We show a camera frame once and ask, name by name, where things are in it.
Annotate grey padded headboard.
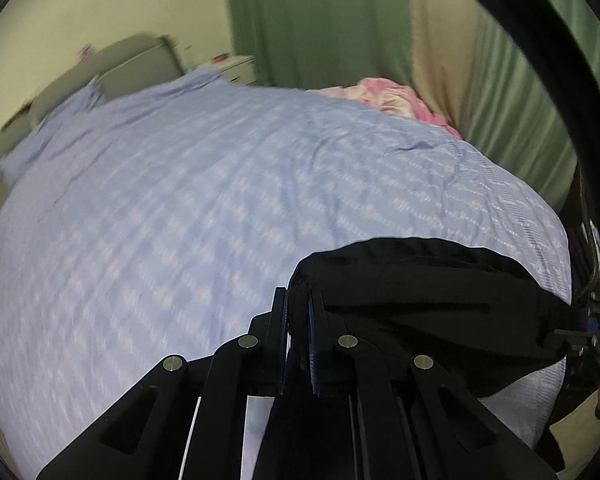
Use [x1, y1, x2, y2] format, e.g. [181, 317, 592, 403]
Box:
[0, 34, 187, 253]

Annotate white nightstand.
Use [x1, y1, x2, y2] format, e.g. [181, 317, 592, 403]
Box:
[200, 55, 259, 87]

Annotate pink crumpled cloth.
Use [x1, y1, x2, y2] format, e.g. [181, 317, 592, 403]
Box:
[307, 77, 463, 141]

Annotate purple floral pillow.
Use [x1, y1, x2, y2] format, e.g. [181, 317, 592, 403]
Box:
[0, 74, 106, 183]

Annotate beige curtain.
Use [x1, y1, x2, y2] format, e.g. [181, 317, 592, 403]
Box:
[406, 0, 483, 133]

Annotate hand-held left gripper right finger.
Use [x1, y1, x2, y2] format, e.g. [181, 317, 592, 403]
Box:
[305, 289, 561, 480]

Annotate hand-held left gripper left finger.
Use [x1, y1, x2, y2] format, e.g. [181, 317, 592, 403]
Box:
[35, 286, 289, 480]

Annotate black pants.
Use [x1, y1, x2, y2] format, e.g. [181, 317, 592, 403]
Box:
[250, 236, 576, 480]

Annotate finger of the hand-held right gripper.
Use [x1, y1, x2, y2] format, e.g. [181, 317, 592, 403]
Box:
[551, 327, 595, 357]

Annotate green curtain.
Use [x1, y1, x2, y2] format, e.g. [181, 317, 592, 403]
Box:
[425, 0, 600, 241]
[457, 0, 588, 216]
[221, 0, 417, 95]

